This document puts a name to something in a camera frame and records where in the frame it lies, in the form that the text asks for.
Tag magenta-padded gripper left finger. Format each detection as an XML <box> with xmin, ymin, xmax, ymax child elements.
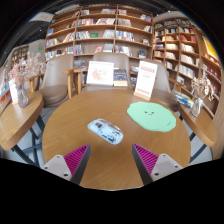
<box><xmin>40</xmin><ymin>143</ymin><xmax>92</xmax><ymax>186</ymax></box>

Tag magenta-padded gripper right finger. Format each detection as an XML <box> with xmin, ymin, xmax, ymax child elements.
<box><xmin>131</xmin><ymin>143</ymin><xmax>184</xmax><ymax>186</ymax></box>

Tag transparent computer mouse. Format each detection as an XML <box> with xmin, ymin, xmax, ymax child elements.
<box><xmin>87</xmin><ymin>118</ymin><xmax>125</xmax><ymax>146</ymax></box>

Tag green wavy-edged mouse pad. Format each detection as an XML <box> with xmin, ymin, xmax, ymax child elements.
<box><xmin>126</xmin><ymin>101</ymin><xmax>177</xmax><ymax>133</ymax></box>

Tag round wooden side table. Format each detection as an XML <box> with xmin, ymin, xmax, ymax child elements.
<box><xmin>176</xmin><ymin>101</ymin><xmax>218</xmax><ymax>164</ymax></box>
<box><xmin>0</xmin><ymin>91</ymin><xmax>46</xmax><ymax>166</ymax></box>

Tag stack of colourful books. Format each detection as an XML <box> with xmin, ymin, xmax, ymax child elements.
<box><xmin>173</xmin><ymin>89</ymin><xmax>195</xmax><ymax>108</ymax></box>

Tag glass vase with dried flowers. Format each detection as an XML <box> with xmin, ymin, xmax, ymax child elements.
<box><xmin>189</xmin><ymin>64</ymin><xmax>216</xmax><ymax>118</ymax></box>

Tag white sign on wooden stand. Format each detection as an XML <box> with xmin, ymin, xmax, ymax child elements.
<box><xmin>133</xmin><ymin>59</ymin><xmax>158</xmax><ymax>102</ymax></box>

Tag glass vase with pink flowers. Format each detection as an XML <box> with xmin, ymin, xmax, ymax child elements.
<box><xmin>8</xmin><ymin>51</ymin><xmax>46</xmax><ymax>109</ymax></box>

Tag dark-covered book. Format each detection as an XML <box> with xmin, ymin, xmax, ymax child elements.
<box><xmin>113</xmin><ymin>68</ymin><xmax>129</xmax><ymax>88</ymax></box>

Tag white framed floral picture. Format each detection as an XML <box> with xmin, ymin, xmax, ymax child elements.
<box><xmin>85</xmin><ymin>60</ymin><xmax>115</xmax><ymax>87</ymax></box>

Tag curved wooden bookshelf unit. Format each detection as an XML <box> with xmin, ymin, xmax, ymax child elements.
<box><xmin>152</xmin><ymin>16</ymin><xmax>223</xmax><ymax>119</ymax></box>

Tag distant wooden bookshelf unit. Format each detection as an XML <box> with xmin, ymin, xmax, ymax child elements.
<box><xmin>9</xmin><ymin>44</ymin><xmax>31</xmax><ymax>69</ymax></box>

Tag wide wooden bookshelf unit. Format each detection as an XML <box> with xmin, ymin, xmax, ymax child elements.
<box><xmin>43</xmin><ymin>3</ymin><xmax>155</xmax><ymax>88</ymax></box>

